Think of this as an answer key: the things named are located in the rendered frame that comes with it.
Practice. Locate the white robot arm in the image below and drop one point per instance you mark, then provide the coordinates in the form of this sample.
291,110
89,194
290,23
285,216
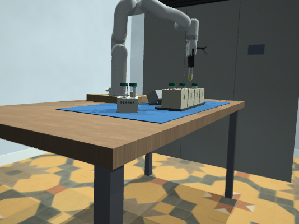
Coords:
119,53

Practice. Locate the clear tube with dark green cap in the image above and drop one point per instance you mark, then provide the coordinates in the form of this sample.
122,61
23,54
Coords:
133,89

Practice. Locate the blue bench mat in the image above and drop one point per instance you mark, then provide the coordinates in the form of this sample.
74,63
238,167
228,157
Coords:
146,112

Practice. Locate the white blank tube rack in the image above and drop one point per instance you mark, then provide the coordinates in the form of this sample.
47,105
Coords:
127,104

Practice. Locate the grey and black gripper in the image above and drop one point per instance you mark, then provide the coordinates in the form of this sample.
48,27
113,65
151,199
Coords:
191,51

